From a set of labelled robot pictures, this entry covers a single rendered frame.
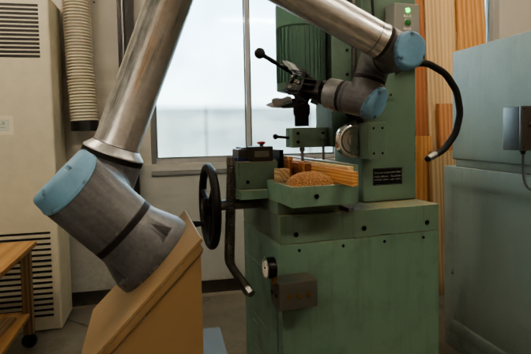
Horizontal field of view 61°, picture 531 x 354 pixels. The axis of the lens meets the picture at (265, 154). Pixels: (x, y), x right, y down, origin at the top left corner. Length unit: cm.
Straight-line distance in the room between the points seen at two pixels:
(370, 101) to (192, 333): 73
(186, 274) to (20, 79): 202
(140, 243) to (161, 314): 16
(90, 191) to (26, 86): 181
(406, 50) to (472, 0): 248
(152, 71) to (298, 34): 62
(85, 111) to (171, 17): 167
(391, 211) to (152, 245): 87
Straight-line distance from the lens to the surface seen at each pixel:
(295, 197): 128
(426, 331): 175
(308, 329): 152
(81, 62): 279
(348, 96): 127
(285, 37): 159
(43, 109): 269
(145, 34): 114
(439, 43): 339
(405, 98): 170
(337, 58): 162
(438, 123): 322
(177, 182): 292
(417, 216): 161
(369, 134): 151
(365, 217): 151
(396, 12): 165
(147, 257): 95
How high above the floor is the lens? 106
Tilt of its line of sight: 3 degrees down
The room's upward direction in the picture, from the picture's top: 1 degrees counter-clockwise
